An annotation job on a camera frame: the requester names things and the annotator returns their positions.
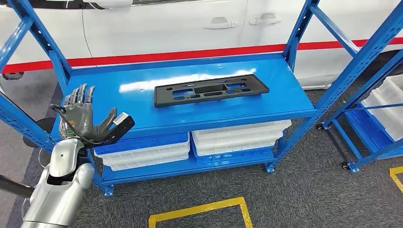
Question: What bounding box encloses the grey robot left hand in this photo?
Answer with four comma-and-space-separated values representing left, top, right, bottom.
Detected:
58, 84, 118, 142

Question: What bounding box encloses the black plastic plate frame part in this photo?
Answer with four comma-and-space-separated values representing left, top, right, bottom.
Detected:
154, 74, 270, 108

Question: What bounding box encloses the blue metal shelf rack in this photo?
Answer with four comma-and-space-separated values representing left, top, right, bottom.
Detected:
316, 47, 403, 174
0, 0, 403, 197

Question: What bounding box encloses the black round floor base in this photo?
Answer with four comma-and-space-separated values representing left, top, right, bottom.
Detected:
22, 117, 57, 149

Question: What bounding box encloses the white car red stripe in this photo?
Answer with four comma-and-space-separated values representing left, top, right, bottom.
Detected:
0, 0, 403, 90

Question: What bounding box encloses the blue plastic crate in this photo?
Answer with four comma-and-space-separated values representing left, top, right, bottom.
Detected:
345, 108, 391, 153
192, 138, 278, 164

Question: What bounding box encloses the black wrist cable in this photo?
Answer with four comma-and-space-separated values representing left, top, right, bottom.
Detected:
49, 104, 108, 146

